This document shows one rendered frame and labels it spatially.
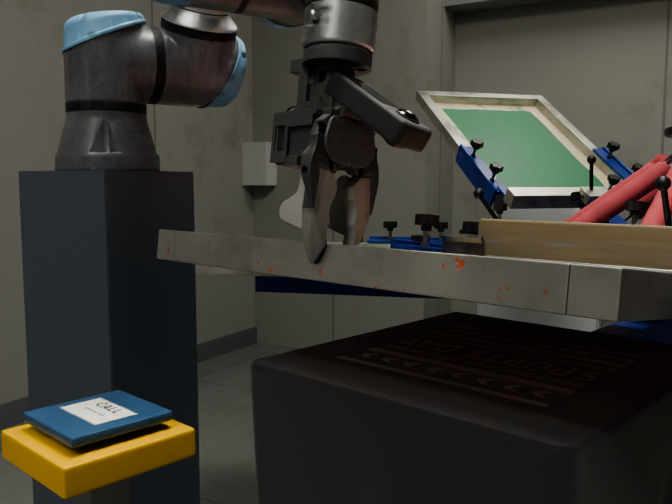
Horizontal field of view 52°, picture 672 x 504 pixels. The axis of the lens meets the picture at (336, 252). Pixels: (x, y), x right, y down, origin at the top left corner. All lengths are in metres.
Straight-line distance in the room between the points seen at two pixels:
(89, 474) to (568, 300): 0.41
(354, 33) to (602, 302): 0.35
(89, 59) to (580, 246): 0.79
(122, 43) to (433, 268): 0.64
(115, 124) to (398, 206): 3.57
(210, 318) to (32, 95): 1.88
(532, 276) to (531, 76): 4.29
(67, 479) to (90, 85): 0.61
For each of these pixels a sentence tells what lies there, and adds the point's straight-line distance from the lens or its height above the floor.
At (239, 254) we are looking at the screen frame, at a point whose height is 1.10.
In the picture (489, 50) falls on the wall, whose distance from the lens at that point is 4.92.
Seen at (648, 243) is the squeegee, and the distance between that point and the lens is 1.13.
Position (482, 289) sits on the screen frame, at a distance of 0.57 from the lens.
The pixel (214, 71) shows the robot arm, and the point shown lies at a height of 1.35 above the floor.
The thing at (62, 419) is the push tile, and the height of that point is 0.97.
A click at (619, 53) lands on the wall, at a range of 4.74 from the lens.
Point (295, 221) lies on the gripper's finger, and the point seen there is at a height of 1.14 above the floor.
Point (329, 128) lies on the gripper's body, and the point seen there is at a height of 1.23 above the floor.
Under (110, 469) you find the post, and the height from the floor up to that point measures 0.94.
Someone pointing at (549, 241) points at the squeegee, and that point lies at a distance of 1.20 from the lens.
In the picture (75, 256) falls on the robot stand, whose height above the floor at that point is 1.08.
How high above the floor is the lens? 1.18
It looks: 6 degrees down
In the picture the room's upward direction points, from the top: straight up
